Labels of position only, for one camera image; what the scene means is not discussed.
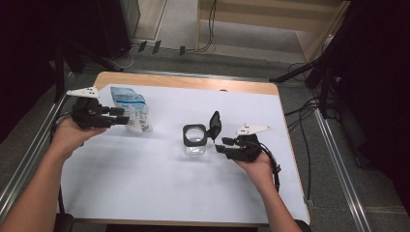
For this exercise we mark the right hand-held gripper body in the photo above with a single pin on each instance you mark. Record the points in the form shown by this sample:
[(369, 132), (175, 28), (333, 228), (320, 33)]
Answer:
[(245, 150)]

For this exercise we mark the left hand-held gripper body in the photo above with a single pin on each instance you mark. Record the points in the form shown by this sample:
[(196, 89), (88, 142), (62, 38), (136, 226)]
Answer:
[(88, 114)]

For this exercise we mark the blue and white pouch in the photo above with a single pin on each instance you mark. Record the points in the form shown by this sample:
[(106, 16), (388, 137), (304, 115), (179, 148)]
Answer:
[(132, 101)]

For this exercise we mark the clear jar with black lid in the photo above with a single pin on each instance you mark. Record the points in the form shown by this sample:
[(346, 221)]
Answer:
[(187, 135)]

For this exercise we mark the person's right hand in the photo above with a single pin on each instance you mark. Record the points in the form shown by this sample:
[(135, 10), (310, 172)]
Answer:
[(259, 170)]

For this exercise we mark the person's left hand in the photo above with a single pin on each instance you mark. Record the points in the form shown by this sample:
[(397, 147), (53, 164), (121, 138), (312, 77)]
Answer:
[(69, 138)]

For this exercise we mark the black metal stand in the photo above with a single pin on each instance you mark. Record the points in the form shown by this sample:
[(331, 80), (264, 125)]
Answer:
[(324, 83), (59, 74)]

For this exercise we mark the black tape strip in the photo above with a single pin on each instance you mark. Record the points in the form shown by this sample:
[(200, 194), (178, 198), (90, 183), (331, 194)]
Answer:
[(182, 50), (142, 46), (156, 47)]

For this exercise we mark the wooden table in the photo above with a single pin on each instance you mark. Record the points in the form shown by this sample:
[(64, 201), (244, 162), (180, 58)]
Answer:
[(180, 80)]

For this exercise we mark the white paper sheet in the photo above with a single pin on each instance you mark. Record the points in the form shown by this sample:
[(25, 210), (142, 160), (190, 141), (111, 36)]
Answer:
[(161, 187)]

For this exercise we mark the dark cabinet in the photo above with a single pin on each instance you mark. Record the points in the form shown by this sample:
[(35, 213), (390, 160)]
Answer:
[(116, 25)]

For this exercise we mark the light wooden shelf unit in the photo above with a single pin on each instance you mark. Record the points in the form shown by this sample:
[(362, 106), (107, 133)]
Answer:
[(251, 17)]

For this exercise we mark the metal floor rail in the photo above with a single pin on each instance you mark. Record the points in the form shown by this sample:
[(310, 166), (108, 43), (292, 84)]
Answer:
[(341, 174), (22, 170)]

